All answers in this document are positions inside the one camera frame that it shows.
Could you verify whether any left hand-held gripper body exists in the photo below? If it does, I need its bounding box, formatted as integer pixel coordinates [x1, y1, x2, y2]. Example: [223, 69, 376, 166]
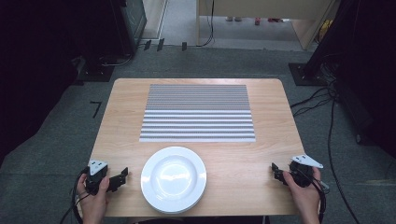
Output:
[85, 159, 110, 196]

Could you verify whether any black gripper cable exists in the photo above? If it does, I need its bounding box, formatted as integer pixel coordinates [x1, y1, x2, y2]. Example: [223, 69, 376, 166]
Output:
[306, 169, 331, 224]
[59, 167, 92, 224]

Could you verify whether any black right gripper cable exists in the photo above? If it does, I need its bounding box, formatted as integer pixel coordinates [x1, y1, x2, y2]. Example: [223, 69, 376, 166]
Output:
[306, 169, 331, 224]

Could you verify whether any black stand base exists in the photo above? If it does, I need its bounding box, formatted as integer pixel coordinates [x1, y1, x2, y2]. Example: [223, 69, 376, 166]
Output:
[76, 57, 116, 84]
[288, 62, 330, 87]

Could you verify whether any grey striped placemat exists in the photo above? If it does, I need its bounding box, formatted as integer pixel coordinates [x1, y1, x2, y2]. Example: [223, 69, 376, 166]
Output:
[138, 83, 257, 144]

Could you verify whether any white plate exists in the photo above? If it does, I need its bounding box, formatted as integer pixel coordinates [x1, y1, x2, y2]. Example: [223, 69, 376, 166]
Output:
[140, 146, 208, 216]

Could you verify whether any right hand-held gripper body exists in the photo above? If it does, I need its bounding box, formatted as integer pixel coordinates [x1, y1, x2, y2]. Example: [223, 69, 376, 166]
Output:
[289, 154, 325, 189]

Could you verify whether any light wooden desk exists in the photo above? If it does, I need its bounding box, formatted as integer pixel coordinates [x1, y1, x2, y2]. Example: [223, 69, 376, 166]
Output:
[195, 0, 339, 51]

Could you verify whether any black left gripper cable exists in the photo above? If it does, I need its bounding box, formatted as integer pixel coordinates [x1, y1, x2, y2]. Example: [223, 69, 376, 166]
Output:
[59, 167, 92, 224]

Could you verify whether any dark glass cabinet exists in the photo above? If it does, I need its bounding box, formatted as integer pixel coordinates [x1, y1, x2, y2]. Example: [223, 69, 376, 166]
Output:
[116, 0, 148, 57]

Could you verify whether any black floor cable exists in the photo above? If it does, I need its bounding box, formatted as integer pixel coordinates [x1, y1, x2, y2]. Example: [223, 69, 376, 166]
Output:
[290, 78, 362, 224]

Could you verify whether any grey floor cable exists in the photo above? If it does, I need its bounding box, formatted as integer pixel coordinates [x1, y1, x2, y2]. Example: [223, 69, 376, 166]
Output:
[101, 53, 134, 68]

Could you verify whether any black hanging cable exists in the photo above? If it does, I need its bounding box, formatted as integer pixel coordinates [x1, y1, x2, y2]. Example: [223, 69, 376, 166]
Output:
[196, 0, 217, 49]

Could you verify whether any person's right hand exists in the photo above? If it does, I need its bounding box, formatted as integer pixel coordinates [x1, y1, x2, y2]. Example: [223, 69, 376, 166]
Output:
[282, 167, 322, 224]

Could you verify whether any person's left hand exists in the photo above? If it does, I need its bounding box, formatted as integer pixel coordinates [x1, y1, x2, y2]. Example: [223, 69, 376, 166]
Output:
[76, 173, 111, 224]

